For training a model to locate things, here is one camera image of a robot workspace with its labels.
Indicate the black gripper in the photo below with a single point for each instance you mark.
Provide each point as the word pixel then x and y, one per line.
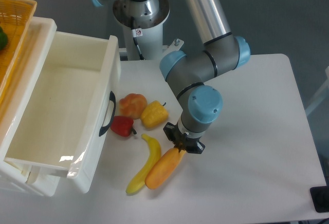
pixel 182 141

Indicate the long orange bread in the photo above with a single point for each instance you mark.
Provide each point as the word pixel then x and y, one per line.
pixel 164 167

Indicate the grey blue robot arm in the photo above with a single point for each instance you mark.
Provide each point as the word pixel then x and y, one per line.
pixel 187 76

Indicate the yellow banana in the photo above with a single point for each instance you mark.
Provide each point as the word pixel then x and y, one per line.
pixel 137 182

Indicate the yellow bell pepper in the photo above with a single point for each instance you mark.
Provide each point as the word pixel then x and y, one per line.
pixel 153 115

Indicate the red bell pepper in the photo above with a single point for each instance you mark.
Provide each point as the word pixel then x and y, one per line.
pixel 123 126

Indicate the white plastic drawer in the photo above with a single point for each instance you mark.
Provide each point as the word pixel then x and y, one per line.
pixel 58 134

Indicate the white plastic drawer cabinet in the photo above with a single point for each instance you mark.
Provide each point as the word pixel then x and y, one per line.
pixel 35 48

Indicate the black device at table edge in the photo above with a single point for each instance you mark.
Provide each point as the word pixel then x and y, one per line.
pixel 319 196

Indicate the green bell pepper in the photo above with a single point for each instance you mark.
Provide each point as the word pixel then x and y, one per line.
pixel 3 39

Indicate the yellow plastic basket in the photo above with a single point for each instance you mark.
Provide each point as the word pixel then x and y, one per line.
pixel 16 16

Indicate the dark blue drawer handle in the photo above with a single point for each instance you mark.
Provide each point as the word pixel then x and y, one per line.
pixel 109 114

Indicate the white metal mounting bracket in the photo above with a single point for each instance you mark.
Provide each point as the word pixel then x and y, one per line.
pixel 174 46

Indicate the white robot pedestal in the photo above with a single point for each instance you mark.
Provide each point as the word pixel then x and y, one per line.
pixel 142 24

